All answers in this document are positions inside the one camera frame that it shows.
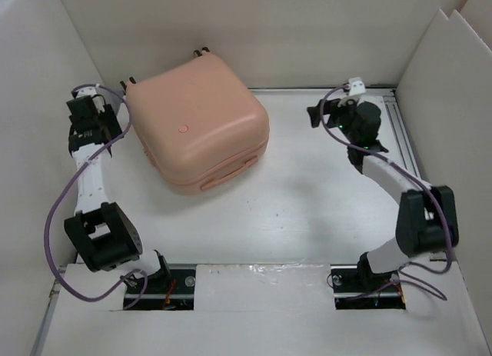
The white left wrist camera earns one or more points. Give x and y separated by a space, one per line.
85 90

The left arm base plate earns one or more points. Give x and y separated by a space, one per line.
175 294

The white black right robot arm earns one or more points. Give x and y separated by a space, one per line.
426 218

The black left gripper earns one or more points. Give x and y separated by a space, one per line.
105 114

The white foam board front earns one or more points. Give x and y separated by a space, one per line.
270 310

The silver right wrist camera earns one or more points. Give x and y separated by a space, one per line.
355 88

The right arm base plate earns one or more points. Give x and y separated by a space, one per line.
352 292

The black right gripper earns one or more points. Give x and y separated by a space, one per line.
331 107

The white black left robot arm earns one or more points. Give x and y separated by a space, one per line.
100 231

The pink hard-shell suitcase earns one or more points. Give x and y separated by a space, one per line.
199 124

